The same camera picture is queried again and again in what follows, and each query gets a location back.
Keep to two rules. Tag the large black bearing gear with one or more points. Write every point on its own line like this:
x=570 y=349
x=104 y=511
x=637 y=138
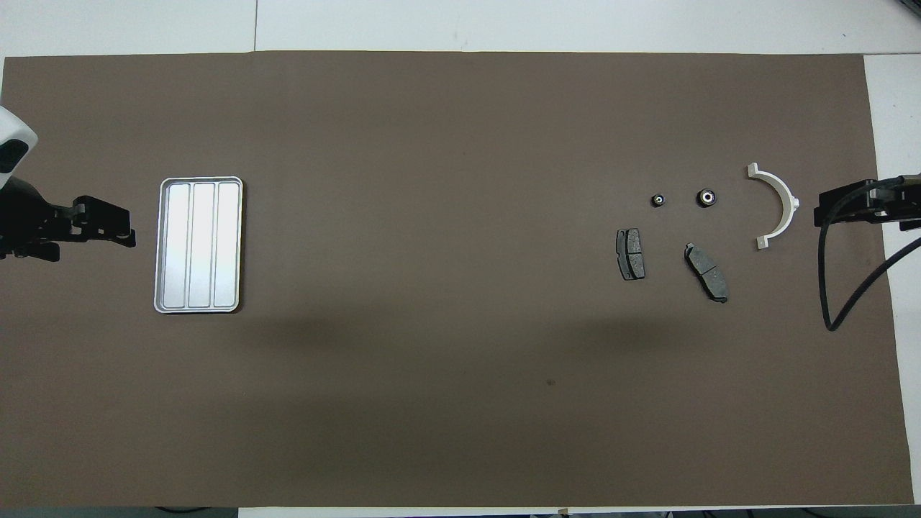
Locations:
x=706 y=197

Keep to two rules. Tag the brown table mat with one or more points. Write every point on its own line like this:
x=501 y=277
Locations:
x=432 y=144

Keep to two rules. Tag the dark curved brake pad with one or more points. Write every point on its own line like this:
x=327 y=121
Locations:
x=706 y=272

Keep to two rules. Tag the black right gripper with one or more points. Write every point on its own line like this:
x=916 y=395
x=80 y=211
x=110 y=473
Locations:
x=899 y=198

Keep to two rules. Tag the dark rectangular brake pad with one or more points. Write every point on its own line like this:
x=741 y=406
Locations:
x=630 y=254

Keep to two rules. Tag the silver metal tray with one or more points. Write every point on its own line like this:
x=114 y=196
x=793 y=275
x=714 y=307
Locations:
x=216 y=244

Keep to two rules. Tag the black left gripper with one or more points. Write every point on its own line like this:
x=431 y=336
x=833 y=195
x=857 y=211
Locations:
x=25 y=214

